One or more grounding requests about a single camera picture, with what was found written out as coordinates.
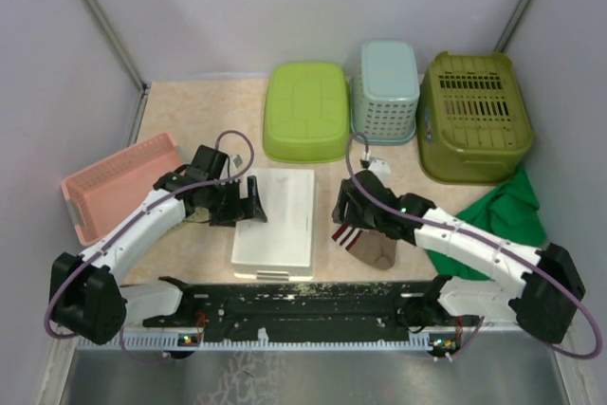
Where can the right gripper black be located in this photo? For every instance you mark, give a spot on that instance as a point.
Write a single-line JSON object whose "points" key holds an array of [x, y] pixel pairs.
{"points": [[343, 210]]}

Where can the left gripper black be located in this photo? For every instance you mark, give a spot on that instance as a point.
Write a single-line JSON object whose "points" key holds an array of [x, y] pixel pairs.
{"points": [[242, 209]]}

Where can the white perforated basket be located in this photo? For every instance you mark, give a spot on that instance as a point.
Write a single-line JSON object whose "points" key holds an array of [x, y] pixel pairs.
{"points": [[279, 248]]}

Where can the lime green plastic tub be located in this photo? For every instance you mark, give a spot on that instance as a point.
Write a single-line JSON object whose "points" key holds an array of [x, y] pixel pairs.
{"points": [[307, 113]]}

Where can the light blue perforated basket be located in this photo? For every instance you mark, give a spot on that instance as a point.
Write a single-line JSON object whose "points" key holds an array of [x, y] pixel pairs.
{"points": [[385, 93]]}

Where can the olive green large container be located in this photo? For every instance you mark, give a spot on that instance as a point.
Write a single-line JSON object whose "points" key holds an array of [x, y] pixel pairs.
{"points": [[471, 122]]}

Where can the pink perforated basket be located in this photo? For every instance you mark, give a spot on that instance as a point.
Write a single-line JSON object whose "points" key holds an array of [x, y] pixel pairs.
{"points": [[101, 195]]}

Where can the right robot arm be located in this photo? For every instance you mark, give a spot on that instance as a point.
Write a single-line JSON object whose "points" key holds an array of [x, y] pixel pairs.
{"points": [[537, 288]]}

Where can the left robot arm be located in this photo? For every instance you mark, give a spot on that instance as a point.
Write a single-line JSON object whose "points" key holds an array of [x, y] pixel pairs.
{"points": [[87, 297]]}

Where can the brown striped sock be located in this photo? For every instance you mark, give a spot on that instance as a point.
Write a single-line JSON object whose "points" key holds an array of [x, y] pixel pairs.
{"points": [[371, 247]]}

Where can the green cloth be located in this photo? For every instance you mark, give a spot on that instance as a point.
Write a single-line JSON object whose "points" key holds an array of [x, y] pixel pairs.
{"points": [[509, 211]]}

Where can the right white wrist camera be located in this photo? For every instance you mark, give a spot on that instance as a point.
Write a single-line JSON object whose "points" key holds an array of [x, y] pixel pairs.
{"points": [[378, 166]]}

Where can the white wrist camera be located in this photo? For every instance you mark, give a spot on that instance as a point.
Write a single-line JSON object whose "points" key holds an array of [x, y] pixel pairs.
{"points": [[378, 166], [236, 161]]}

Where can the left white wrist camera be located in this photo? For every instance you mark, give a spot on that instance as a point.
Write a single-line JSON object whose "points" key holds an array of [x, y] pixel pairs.
{"points": [[236, 161]]}

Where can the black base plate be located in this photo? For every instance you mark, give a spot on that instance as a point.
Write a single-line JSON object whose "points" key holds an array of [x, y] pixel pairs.
{"points": [[310, 315]]}

